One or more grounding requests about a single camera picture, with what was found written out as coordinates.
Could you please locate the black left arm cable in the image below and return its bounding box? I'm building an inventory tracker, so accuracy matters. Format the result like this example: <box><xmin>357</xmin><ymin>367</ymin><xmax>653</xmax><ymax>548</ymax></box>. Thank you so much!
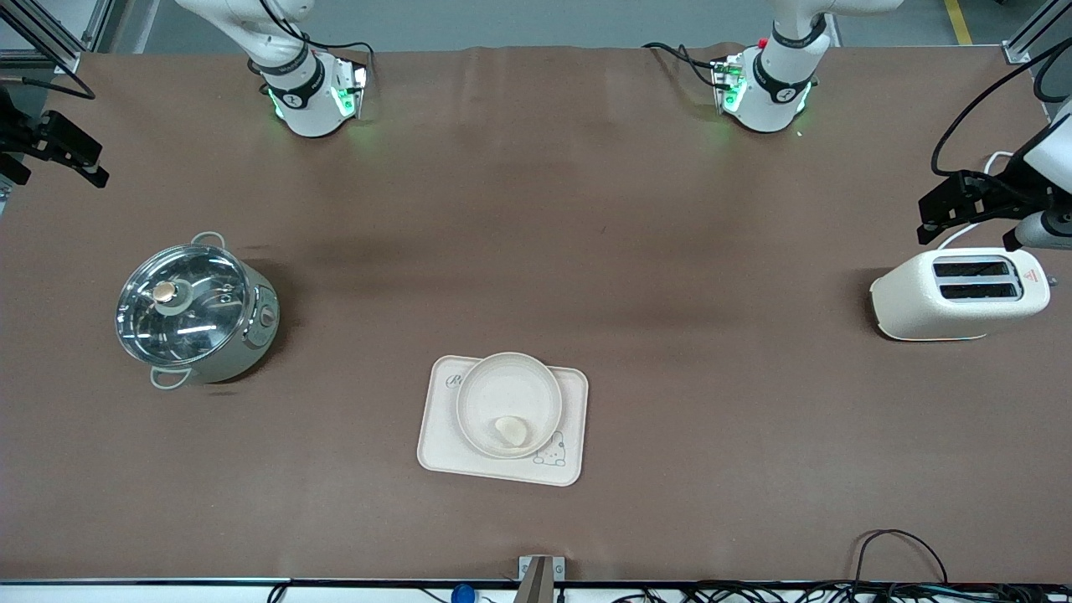
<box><xmin>931</xmin><ymin>38</ymin><xmax>1072</xmax><ymax>177</ymax></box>

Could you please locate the beige rabbit print tray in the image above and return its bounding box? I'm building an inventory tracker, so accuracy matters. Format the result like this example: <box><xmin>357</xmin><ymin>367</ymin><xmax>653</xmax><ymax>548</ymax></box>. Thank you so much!
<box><xmin>416</xmin><ymin>354</ymin><xmax>590</xmax><ymax>487</ymax></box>

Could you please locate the black looped cable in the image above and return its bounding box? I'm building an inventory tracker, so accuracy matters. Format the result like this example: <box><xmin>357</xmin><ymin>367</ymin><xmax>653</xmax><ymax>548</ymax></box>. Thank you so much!
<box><xmin>853</xmin><ymin>529</ymin><xmax>949</xmax><ymax>587</ymax></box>

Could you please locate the aluminium frame profile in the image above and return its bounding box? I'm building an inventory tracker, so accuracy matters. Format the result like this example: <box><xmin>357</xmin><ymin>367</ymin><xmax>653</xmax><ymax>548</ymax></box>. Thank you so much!
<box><xmin>0</xmin><ymin>0</ymin><xmax>110</xmax><ymax>72</ymax></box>
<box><xmin>1002</xmin><ymin>0</ymin><xmax>1072</xmax><ymax>64</ymax></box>

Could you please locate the black cable bundle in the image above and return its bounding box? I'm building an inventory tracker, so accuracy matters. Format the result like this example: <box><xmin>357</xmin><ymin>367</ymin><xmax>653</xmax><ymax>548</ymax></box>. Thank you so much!
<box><xmin>611</xmin><ymin>580</ymin><xmax>1072</xmax><ymax>603</ymax></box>

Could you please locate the silver electric cooking pot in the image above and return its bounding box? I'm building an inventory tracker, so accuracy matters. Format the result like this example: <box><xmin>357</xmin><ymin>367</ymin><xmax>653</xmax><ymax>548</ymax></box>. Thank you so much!
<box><xmin>116</xmin><ymin>232</ymin><xmax>281</xmax><ymax>390</ymax></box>

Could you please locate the white toaster power cable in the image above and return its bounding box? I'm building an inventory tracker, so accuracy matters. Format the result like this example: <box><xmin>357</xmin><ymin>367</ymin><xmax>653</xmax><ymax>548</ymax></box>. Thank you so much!
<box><xmin>936</xmin><ymin>151</ymin><xmax>1018</xmax><ymax>250</ymax></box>

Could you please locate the cream two-slot toaster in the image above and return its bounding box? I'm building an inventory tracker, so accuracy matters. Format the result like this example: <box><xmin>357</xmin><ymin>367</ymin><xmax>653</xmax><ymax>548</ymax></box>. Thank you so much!
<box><xmin>869</xmin><ymin>247</ymin><xmax>1052</xmax><ymax>342</ymax></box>

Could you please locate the black right base cable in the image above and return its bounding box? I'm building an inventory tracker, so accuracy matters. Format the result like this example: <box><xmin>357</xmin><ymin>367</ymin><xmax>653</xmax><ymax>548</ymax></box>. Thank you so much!
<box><xmin>247</xmin><ymin>0</ymin><xmax>375</xmax><ymax>64</ymax></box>

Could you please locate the black base cable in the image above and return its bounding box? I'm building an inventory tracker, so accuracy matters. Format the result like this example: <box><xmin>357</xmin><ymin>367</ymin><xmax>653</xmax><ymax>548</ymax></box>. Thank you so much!
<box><xmin>247</xmin><ymin>0</ymin><xmax>375</xmax><ymax>64</ymax></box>
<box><xmin>643</xmin><ymin>42</ymin><xmax>723</xmax><ymax>89</ymax></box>

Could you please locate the black left base cable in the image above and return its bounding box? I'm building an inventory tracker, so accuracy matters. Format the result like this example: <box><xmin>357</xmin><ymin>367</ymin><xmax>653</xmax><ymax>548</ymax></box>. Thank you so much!
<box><xmin>643</xmin><ymin>42</ymin><xmax>723</xmax><ymax>89</ymax></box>

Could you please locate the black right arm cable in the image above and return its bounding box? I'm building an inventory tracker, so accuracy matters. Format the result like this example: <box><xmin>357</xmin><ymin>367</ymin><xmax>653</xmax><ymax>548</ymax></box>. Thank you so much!
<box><xmin>0</xmin><ymin>74</ymin><xmax>95</xmax><ymax>101</ymax></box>

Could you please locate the glass pot lid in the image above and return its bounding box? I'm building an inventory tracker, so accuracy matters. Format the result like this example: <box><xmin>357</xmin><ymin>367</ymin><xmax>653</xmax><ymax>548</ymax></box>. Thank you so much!
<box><xmin>116</xmin><ymin>245</ymin><xmax>252</xmax><ymax>368</ymax></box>

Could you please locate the beige round plate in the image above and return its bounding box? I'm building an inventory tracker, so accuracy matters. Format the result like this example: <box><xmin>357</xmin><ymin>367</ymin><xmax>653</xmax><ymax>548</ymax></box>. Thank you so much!
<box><xmin>456</xmin><ymin>352</ymin><xmax>564</xmax><ymax>460</ymax></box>

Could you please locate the brown table cover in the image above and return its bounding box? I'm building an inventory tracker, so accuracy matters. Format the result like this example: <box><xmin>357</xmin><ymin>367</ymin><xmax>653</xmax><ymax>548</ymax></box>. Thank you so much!
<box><xmin>0</xmin><ymin>44</ymin><xmax>1072</xmax><ymax>583</ymax></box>

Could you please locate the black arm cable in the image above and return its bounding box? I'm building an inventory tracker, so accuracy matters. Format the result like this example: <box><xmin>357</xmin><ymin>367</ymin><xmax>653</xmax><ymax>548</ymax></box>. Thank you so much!
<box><xmin>931</xmin><ymin>38</ymin><xmax>1072</xmax><ymax>177</ymax></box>
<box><xmin>0</xmin><ymin>74</ymin><xmax>95</xmax><ymax>101</ymax></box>

